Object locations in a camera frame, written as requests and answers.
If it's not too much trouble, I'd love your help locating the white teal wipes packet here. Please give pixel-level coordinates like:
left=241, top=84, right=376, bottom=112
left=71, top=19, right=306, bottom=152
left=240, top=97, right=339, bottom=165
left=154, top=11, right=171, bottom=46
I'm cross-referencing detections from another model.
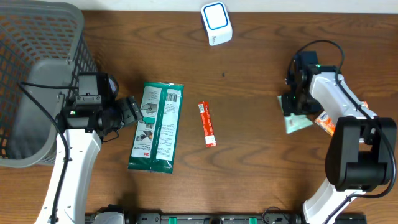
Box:
left=277, top=95, right=313, bottom=134

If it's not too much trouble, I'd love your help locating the green white 3M package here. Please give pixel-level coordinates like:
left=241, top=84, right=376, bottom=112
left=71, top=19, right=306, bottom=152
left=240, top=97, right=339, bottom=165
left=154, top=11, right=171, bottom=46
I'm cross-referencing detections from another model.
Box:
left=127, top=82, right=184, bottom=174

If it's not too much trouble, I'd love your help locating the red snack stick packet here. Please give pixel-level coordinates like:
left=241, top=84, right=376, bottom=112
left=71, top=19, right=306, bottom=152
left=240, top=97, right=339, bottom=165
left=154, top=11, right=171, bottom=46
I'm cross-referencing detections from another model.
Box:
left=198, top=101, right=217, bottom=147

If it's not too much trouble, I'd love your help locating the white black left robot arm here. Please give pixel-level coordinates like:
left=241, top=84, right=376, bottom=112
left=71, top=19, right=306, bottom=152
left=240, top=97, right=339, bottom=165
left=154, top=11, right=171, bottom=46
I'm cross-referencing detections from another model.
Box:
left=36, top=72, right=143, bottom=223

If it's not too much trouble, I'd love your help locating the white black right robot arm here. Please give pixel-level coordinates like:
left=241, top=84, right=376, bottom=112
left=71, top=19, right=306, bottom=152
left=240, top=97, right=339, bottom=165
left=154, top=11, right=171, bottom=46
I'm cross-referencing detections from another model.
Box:
left=280, top=51, right=397, bottom=223

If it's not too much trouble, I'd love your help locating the white cube barcode scanner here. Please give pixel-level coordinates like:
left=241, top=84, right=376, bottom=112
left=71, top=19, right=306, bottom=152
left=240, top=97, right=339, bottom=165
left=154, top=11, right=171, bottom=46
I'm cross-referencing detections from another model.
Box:
left=201, top=1, right=233, bottom=46

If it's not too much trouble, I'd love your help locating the grey plastic mesh basket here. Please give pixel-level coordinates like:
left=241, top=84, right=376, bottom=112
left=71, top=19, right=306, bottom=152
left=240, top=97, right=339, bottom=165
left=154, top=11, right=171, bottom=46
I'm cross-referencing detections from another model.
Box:
left=1, top=1, right=97, bottom=168

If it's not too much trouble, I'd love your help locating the black looped cable at rail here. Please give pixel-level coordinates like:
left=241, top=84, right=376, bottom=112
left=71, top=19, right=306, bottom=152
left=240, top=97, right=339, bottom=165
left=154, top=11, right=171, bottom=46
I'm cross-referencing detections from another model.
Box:
left=261, top=205, right=290, bottom=224

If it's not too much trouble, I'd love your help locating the black mounting rail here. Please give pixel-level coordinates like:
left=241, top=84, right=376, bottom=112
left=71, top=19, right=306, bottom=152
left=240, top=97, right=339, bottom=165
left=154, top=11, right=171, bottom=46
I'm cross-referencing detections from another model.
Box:
left=85, top=212, right=368, bottom=224

